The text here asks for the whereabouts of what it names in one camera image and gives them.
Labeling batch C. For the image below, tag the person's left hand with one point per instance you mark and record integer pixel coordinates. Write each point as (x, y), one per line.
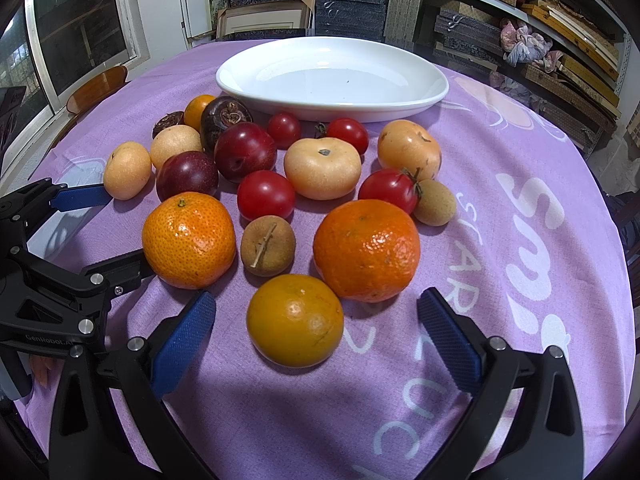
(44, 369)

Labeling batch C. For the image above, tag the framed picture in carton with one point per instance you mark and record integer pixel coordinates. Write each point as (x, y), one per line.
(276, 15)

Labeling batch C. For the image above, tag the large orange mandarin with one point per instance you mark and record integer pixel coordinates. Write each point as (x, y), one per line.
(189, 240)
(367, 250)

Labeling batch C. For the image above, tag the dark red plum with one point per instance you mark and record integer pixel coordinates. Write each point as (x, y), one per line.
(190, 171)
(243, 149)

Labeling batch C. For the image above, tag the small orange kumquat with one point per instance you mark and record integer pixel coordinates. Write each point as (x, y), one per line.
(193, 112)

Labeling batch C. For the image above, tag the white oval plate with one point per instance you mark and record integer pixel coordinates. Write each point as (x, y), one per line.
(322, 78)

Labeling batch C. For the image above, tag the window with white frame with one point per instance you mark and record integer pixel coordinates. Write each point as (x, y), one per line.
(52, 48)

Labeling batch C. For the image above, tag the wooden chair left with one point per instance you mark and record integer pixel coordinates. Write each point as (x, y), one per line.
(89, 95)

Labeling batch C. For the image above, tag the purple printed tablecloth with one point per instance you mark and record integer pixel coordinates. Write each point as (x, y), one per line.
(532, 255)

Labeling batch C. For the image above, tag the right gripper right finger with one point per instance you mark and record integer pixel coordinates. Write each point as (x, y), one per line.
(545, 438)

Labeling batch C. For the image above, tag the small red tomato back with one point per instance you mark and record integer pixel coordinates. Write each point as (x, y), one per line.
(285, 129)

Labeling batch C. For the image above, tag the pink cloth bundle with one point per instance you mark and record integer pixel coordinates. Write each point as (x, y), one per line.
(522, 45)

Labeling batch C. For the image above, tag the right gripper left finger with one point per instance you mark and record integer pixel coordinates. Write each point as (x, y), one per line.
(87, 439)

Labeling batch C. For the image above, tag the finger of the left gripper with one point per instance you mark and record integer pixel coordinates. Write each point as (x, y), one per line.
(119, 275)
(80, 197)

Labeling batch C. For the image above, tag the metal storage shelf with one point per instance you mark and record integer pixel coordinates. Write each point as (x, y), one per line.
(582, 97)

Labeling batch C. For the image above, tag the pale yellow round fruit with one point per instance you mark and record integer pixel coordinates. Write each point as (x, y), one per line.
(172, 141)

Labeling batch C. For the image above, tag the yellow-orange citrus fruit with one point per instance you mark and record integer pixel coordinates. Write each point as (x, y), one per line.
(295, 321)

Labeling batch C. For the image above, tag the red tomato with calyx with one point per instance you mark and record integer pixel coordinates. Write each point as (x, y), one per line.
(393, 186)

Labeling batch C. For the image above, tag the orange-yellow persimmon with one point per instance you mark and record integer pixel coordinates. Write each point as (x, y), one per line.
(403, 144)

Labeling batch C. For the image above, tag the large dark water chestnut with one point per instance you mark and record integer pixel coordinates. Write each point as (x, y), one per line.
(218, 116)

